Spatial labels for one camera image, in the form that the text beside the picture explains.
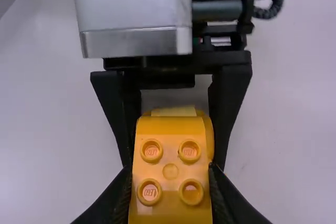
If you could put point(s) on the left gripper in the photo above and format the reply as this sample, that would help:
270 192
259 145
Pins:
223 58

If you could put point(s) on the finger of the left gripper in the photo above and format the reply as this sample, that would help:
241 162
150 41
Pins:
118 103

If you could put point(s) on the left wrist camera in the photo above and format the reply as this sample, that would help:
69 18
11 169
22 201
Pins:
131 19

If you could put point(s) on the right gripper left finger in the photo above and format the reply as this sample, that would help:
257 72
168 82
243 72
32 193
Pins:
113 203

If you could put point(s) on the yellow toy car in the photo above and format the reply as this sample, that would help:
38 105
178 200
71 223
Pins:
170 182

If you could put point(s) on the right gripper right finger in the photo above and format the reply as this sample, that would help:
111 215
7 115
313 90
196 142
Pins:
228 205

